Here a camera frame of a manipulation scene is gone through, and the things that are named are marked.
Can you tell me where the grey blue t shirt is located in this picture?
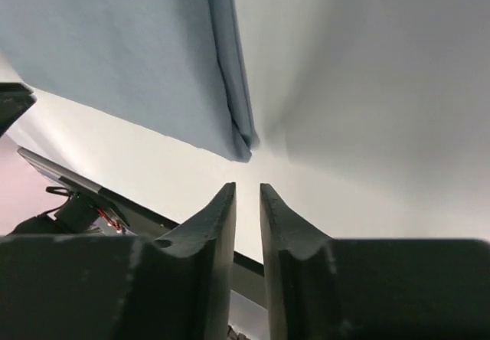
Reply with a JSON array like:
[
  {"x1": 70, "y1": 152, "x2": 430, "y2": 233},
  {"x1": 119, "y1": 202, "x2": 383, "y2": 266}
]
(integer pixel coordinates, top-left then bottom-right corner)
[{"x1": 1, "y1": 0, "x2": 257, "y2": 162}]

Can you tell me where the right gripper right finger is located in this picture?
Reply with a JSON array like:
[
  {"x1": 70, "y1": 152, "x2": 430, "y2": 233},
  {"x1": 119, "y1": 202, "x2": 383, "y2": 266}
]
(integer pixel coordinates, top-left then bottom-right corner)
[{"x1": 260, "y1": 184, "x2": 489, "y2": 339}]

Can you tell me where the aluminium front rail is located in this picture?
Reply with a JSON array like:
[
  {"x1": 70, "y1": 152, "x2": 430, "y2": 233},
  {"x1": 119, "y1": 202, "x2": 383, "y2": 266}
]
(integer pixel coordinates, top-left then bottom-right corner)
[{"x1": 18, "y1": 147, "x2": 102, "y2": 194}]

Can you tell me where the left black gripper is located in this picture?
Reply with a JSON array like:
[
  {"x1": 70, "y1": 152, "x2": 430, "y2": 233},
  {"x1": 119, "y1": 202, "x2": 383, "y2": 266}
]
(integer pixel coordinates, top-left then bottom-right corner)
[{"x1": 0, "y1": 83, "x2": 37, "y2": 137}]

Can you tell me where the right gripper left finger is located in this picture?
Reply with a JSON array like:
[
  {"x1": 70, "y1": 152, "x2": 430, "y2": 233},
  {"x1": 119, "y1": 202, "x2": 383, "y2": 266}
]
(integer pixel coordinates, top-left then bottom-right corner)
[{"x1": 0, "y1": 181, "x2": 237, "y2": 340}]

